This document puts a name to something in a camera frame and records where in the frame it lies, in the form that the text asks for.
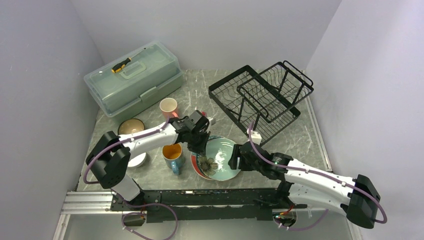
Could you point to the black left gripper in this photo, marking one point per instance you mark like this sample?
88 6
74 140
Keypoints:
201 149

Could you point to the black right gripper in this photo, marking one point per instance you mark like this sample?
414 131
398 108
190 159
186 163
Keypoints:
233 161

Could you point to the light blue flower plate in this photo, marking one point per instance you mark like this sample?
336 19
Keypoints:
215 163

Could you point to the black wire dish rack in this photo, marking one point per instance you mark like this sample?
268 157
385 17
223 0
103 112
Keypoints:
268 99

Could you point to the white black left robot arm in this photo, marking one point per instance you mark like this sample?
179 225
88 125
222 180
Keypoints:
108 161

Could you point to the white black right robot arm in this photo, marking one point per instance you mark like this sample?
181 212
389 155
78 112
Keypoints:
356 198

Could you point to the red teal rimmed plate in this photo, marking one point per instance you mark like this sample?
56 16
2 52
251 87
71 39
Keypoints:
194 165

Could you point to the blue mug orange inside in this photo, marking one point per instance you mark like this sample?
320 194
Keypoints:
174 157

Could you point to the pink ceramic mug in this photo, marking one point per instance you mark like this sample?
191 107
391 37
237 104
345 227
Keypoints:
169 108

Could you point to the white ceramic bowl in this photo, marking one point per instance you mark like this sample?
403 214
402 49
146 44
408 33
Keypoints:
137 161

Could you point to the brown glazed bowl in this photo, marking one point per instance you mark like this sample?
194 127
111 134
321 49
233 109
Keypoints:
131 126

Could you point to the green translucent plastic storage box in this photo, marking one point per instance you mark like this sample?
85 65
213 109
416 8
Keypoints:
147 79

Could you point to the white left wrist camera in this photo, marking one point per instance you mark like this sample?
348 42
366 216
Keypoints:
210 120

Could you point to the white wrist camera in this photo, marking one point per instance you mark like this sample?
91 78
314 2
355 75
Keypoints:
255 137
210 120

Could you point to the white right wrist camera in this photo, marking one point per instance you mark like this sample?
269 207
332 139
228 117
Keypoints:
255 137

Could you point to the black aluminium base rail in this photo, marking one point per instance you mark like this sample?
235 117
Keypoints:
158 206

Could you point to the yellow black handled screwdriver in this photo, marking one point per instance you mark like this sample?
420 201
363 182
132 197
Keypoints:
121 65

